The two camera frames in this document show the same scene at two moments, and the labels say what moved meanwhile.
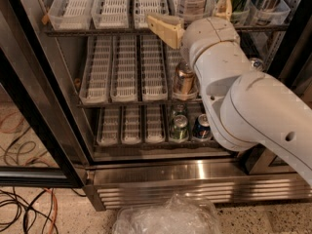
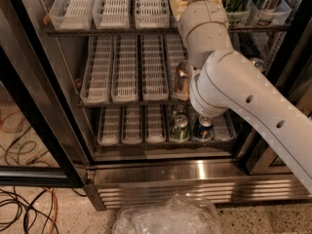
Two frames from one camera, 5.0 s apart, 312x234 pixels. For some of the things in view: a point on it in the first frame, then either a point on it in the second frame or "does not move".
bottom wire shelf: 201,146 does not move
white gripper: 208,34 -> 204,13
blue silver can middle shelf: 256,64 does not move
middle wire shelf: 138,103 does not move
